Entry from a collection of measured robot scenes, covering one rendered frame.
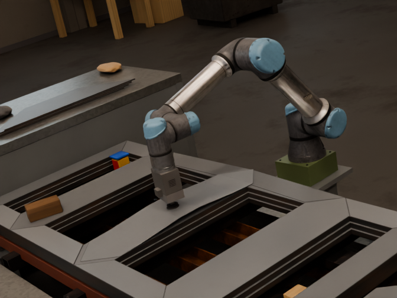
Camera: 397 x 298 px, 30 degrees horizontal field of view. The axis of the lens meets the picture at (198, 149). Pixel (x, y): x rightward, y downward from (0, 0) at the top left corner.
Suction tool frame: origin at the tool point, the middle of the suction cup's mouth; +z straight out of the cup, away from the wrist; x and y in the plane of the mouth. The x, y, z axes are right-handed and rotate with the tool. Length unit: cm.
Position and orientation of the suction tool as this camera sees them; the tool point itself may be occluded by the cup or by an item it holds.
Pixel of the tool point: (173, 209)
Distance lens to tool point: 247.6
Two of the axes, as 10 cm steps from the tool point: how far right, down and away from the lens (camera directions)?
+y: 4.7, 2.3, -8.5
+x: 8.6, -3.3, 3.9
